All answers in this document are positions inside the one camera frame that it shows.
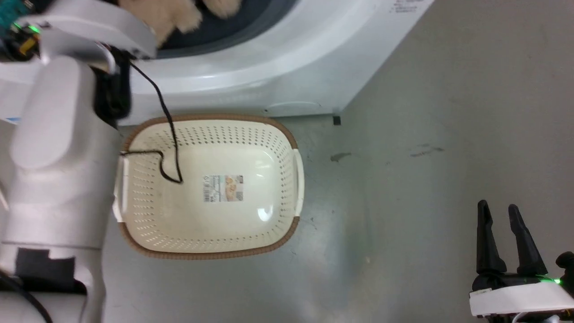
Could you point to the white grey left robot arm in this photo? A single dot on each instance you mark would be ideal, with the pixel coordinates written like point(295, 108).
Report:
point(58, 179)

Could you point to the cream perforated laundry basket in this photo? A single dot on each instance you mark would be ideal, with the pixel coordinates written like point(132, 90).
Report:
point(210, 215)

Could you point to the white washing machine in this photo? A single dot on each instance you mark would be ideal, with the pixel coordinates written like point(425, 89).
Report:
point(269, 58)

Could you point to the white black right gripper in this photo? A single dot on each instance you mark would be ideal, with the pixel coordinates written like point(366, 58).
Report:
point(515, 298)

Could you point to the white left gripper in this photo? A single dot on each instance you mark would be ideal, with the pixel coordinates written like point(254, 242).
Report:
point(98, 24)

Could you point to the tan plush toy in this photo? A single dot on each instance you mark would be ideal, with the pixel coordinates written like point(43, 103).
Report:
point(222, 6)

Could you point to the beige plush toy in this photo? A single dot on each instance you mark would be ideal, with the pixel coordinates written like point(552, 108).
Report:
point(161, 15)

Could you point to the paper label sticker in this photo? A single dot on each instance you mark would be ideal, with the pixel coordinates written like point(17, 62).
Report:
point(223, 188)

